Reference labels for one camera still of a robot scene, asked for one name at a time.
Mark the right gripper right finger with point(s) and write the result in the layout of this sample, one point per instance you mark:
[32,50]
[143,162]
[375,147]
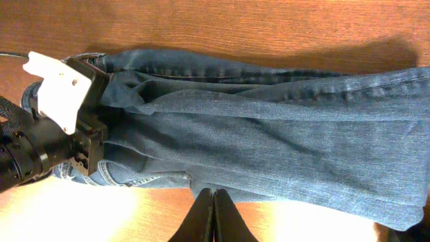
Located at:
[229,224]

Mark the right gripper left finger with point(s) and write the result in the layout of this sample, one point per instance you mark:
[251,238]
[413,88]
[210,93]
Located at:
[197,226]

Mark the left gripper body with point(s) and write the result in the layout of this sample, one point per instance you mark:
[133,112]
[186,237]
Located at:
[91,132]

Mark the blue denim jeans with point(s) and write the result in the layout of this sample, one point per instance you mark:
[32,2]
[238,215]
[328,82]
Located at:
[354,143]

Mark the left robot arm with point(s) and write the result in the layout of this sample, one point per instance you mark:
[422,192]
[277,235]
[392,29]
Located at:
[32,145]

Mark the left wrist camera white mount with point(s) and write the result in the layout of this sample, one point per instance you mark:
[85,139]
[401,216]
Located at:
[62,91]

